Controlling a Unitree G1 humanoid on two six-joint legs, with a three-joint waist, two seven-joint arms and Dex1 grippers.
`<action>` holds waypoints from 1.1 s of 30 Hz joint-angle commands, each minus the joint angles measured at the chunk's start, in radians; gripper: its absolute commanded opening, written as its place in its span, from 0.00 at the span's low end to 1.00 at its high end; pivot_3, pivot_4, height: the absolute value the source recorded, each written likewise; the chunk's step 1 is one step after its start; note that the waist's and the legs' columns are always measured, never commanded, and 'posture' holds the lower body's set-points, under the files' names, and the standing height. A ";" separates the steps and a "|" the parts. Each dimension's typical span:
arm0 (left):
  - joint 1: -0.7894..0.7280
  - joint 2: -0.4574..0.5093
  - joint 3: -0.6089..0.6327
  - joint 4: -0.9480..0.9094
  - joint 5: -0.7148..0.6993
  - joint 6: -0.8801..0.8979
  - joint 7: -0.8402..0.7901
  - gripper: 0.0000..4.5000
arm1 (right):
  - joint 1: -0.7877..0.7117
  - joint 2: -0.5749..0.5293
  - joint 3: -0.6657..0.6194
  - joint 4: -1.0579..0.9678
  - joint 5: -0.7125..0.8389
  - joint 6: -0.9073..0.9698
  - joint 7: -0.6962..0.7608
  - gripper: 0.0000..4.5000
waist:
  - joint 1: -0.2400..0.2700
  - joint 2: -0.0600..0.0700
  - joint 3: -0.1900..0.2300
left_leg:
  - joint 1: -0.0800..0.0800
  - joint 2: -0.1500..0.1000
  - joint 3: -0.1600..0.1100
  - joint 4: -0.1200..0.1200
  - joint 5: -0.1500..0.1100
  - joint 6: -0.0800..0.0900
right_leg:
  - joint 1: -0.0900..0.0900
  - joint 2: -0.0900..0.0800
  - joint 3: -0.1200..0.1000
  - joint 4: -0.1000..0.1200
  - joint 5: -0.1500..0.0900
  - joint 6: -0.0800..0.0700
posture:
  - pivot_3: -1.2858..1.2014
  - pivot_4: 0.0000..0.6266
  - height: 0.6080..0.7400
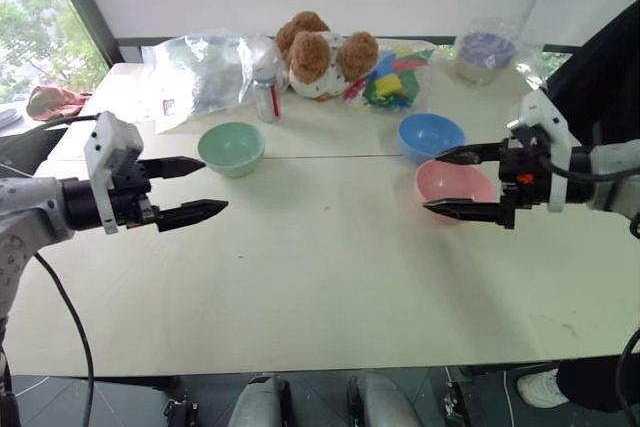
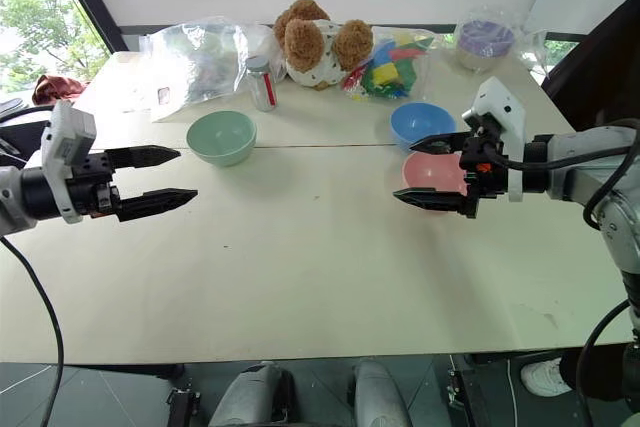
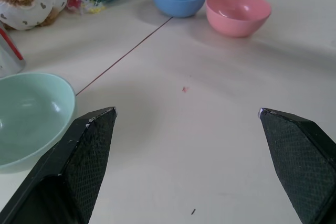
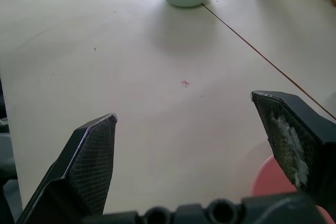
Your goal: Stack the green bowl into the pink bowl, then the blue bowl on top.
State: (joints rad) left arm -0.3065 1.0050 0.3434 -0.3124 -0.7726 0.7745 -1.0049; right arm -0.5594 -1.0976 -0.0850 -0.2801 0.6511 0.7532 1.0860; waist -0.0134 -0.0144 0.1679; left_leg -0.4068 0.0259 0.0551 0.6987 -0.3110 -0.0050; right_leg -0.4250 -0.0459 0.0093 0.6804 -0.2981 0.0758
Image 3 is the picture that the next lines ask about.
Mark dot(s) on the brown plush toy white shirt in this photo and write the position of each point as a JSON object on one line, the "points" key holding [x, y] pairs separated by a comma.
{"points": [[29, 1]]}

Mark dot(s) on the pink plastic bowl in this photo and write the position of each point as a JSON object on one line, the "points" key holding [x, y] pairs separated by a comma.
{"points": [[236, 14]]}

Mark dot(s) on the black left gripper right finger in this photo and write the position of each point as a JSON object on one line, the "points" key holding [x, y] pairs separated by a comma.
{"points": [[302, 161]]}

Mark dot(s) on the silver can with red stripe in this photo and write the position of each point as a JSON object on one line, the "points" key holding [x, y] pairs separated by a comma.
{"points": [[9, 53]]}

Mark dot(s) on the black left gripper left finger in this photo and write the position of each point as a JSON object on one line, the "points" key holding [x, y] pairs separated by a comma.
{"points": [[84, 161]]}

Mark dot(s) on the light green plastic bowl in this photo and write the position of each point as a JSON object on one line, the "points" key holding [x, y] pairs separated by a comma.
{"points": [[29, 119]]}

